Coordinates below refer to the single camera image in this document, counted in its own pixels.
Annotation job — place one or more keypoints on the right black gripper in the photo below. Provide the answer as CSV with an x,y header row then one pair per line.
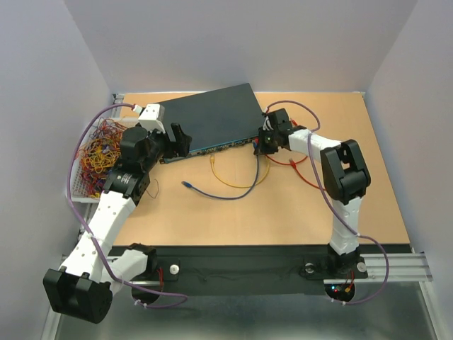
x,y
260,148

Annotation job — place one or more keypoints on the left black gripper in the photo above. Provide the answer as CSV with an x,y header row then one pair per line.
x,y
181,145

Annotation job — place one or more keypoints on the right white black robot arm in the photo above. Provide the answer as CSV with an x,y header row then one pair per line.
x,y
344,179

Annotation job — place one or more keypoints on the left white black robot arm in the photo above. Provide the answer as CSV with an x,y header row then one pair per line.
x,y
84,285

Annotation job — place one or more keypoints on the white perforated plastic basket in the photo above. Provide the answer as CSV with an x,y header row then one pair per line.
x,y
95,157

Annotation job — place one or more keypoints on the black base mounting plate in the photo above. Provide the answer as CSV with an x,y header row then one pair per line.
x,y
192,271

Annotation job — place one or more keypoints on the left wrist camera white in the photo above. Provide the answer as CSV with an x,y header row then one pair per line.
x,y
151,116

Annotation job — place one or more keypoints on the dark blue network switch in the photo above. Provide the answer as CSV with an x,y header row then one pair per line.
x,y
215,120

